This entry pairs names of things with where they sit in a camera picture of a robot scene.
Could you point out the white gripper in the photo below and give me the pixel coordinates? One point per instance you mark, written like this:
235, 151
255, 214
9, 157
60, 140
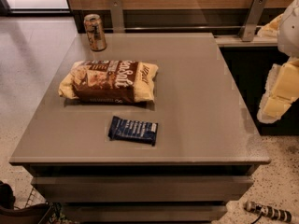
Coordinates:
290, 32

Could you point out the blue rxbar blueberry bar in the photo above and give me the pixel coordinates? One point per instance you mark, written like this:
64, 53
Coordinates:
133, 131

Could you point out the brown sea salt chip bag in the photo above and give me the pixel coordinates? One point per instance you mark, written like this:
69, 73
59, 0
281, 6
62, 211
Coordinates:
120, 82

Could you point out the orange soda can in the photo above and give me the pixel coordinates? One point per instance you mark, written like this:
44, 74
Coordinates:
95, 33

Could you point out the upper grey drawer front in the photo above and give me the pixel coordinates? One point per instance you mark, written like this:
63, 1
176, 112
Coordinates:
122, 189

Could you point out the grey drawer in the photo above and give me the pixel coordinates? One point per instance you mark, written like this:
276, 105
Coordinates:
122, 189
144, 213

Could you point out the lower grey drawer front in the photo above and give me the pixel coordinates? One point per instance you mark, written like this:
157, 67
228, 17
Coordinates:
144, 213

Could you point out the right metal bracket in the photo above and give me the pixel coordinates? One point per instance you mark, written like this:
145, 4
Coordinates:
248, 29

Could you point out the metal bracket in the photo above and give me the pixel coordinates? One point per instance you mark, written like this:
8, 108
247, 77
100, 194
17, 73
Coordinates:
116, 13
248, 29

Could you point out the black white striped handle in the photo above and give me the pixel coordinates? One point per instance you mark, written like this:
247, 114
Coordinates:
271, 212

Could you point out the left metal bracket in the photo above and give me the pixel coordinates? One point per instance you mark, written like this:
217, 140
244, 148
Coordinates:
116, 13

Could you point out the horizontal metal rail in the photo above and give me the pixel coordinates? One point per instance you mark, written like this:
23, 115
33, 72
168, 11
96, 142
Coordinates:
181, 29

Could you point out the wire basket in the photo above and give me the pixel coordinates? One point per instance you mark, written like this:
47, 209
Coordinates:
36, 198

